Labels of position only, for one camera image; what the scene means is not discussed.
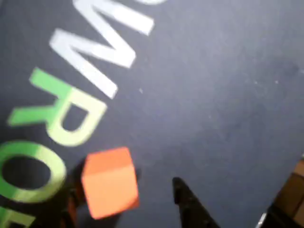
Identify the orange cube block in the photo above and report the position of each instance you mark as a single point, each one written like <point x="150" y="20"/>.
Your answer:
<point x="111" y="183"/>

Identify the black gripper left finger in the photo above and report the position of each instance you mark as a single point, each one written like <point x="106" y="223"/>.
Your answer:
<point x="71" y="213"/>

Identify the black WOWROBO mat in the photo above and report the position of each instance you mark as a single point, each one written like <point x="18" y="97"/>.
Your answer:
<point x="202" y="95"/>

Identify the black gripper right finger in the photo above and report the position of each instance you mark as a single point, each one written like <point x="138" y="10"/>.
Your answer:
<point x="190" y="209"/>

